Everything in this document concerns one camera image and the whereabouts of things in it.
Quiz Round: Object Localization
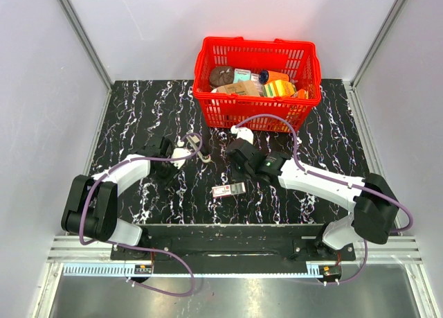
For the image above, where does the light blue small box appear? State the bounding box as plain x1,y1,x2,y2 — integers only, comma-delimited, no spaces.
233,69,251,83

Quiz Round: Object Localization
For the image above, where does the yellow green striped box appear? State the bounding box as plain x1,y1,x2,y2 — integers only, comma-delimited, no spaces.
263,80,296,98

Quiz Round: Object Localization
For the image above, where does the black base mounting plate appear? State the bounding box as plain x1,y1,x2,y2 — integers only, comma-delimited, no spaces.
110,224,356,263

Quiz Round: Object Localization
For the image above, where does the beige staple remover tool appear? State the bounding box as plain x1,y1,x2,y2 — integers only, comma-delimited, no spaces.
186,132,211,164

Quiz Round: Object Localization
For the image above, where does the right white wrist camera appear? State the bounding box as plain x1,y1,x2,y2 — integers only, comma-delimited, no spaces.
230,125,254,144

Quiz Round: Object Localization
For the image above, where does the orange bottle blue cap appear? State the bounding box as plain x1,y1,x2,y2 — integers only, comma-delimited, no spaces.
259,70,289,85

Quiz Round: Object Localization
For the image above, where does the brown cardboard box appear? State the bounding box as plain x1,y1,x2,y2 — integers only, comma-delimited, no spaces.
211,80,260,97

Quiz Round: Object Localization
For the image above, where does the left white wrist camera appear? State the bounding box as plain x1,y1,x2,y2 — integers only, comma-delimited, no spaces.
171,141,192,169

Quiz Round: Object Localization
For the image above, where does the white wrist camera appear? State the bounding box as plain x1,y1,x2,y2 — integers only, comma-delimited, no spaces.
230,125,254,144
171,141,192,169

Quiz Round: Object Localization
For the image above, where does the brown round cookie pack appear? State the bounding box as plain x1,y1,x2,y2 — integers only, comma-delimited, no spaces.
209,66,235,89

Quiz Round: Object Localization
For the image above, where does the small staples box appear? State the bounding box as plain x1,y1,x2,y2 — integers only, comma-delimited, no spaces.
212,182,246,197

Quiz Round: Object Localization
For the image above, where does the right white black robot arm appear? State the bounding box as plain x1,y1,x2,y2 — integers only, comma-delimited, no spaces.
226,139,399,260

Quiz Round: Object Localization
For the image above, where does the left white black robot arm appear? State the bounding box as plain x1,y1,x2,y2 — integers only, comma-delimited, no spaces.
61,137,190,260

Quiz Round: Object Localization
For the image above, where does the red plastic shopping basket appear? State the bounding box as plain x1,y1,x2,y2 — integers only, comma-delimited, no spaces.
193,37,322,132

